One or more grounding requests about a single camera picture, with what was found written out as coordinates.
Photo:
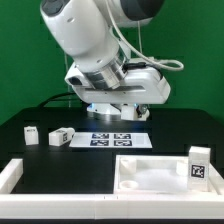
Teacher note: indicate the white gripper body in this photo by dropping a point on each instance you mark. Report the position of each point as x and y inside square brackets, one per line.
[119, 83]

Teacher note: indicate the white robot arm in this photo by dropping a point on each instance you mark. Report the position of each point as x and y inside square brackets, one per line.
[84, 30]

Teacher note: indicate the white tag base sheet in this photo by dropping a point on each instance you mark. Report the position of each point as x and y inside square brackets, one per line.
[110, 140]

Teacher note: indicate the white U-shaped obstacle fence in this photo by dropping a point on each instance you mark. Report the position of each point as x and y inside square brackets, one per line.
[99, 206]

